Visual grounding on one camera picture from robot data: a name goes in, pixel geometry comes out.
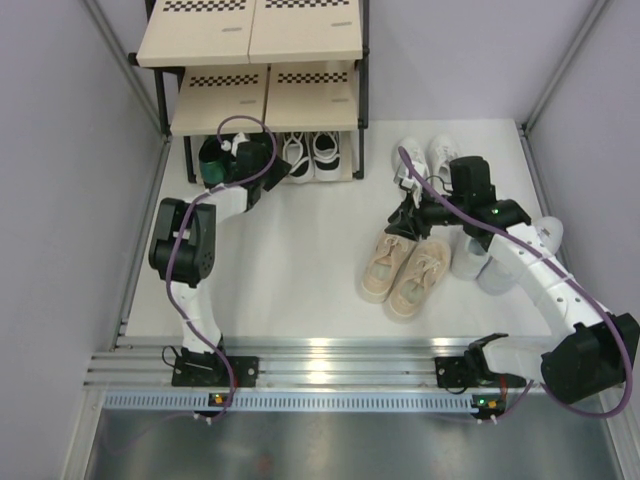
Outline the aluminium frame post left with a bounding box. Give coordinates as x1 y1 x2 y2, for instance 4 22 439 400
79 0 160 129

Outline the beige lace sneaker left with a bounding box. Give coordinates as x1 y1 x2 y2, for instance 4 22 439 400
361 232 417 304

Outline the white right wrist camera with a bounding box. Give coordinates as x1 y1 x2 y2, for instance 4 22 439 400
393 164 422 193

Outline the white leather sneaker left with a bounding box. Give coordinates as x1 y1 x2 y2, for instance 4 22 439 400
451 232 490 281

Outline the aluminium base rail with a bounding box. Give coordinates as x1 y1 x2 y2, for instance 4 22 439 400
82 334 626 421

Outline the white grey sneaker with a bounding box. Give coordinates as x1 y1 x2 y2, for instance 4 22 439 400
393 136 430 178
427 134 461 174

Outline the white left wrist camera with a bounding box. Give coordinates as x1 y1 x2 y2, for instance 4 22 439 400
221 132 250 156

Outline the aluminium frame post right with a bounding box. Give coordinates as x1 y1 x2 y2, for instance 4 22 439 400
520 0 615 138

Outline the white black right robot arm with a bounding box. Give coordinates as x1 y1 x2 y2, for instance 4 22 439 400
387 147 639 415

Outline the white leather sneaker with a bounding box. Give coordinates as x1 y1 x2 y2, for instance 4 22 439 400
451 232 490 281
476 216 564 296

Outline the beige lace sneaker right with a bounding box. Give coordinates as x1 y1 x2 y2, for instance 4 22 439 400
387 237 452 323

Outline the black beige shoe shelf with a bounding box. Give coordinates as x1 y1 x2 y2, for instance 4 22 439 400
128 1 371 184

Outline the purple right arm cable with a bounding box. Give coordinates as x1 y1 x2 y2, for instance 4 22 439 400
397 144 629 419

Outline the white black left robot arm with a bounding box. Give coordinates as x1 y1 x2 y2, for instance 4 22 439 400
148 133 290 387

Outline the aluminium frame post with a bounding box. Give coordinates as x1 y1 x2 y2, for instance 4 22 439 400
79 0 160 129
520 0 615 138

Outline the white grey sneaker right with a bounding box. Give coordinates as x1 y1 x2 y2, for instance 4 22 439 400
427 134 461 174

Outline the white leather sneaker right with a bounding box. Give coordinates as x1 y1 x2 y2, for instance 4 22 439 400
476 216 564 296

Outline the beige lace sneaker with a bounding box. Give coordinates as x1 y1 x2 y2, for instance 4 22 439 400
361 232 417 304
387 237 452 323

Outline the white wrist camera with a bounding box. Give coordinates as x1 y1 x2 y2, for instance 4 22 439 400
393 164 422 193
221 132 250 156

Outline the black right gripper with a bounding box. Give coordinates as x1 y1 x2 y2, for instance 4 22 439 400
386 182 468 242

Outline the black white sneaker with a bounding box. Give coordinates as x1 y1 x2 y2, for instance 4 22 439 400
311 132 341 182
282 132 314 184

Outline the white grey sneaker left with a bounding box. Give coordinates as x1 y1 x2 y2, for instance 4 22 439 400
393 136 430 178

